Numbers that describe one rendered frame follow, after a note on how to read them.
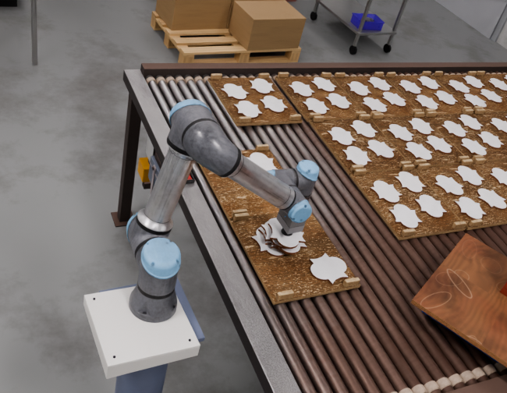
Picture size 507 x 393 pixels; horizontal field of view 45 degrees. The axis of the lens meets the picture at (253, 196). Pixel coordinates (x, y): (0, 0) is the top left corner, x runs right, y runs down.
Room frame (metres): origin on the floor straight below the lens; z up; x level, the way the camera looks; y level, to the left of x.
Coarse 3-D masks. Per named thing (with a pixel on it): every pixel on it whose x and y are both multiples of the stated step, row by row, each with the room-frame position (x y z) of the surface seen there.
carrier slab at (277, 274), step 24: (264, 216) 1.79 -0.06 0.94; (312, 216) 1.87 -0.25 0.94; (240, 240) 1.63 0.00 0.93; (312, 240) 1.73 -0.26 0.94; (264, 264) 1.53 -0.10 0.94; (288, 264) 1.57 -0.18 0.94; (264, 288) 1.44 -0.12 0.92; (288, 288) 1.45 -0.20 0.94; (312, 288) 1.49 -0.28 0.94; (336, 288) 1.52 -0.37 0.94
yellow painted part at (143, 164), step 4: (140, 160) 2.23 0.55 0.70; (144, 160) 2.23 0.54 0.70; (148, 160) 2.23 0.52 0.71; (140, 164) 2.21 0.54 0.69; (144, 164) 2.21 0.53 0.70; (148, 164) 2.21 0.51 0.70; (140, 168) 2.20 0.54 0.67; (144, 168) 2.17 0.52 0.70; (148, 168) 2.18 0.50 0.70; (140, 172) 2.20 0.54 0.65; (144, 172) 2.17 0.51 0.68; (148, 172) 2.18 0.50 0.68; (140, 176) 2.19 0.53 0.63; (144, 176) 2.17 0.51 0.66; (144, 180) 2.17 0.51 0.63; (148, 180) 2.18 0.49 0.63
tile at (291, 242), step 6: (276, 222) 1.69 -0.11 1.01; (276, 228) 1.65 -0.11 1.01; (276, 234) 1.63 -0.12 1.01; (282, 234) 1.63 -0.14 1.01; (294, 234) 1.65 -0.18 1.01; (300, 234) 1.66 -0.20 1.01; (282, 240) 1.60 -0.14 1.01; (288, 240) 1.61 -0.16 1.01; (294, 240) 1.62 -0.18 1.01; (300, 240) 1.63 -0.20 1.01; (282, 246) 1.58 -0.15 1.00; (288, 246) 1.58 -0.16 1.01; (294, 246) 1.59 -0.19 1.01
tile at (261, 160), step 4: (252, 156) 2.14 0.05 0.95; (256, 156) 2.15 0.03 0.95; (260, 156) 2.16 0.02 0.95; (264, 156) 2.17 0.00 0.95; (252, 160) 2.12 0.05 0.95; (256, 160) 2.12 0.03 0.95; (260, 160) 2.13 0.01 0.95; (264, 160) 2.14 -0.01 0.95; (268, 160) 2.15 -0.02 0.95; (272, 160) 2.16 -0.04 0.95; (260, 164) 2.10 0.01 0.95; (264, 164) 2.11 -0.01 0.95; (268, 164) 2.12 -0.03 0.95; (272, 164) 2.13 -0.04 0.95; (264, 168) 2.08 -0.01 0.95; (268, 168) 2.09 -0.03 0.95; (272, 168) 2.10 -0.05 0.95; (276, 168) 2.10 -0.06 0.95
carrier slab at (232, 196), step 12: (204, 168) 1.98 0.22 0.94; (216, 180) 1.93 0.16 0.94; (228, 180) 1.95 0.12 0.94; (216, 192) 1.85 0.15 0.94; (228, 192) 1.87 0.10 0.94; (240, 192) 1.90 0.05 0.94; (228, 204) 1.80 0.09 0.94; (240, 204) 1.82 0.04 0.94; (252, 204) 1.84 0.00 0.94; (264, 204) 1.86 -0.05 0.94; (228, 216) 1.74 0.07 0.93; (252, 216) 1.77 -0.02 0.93
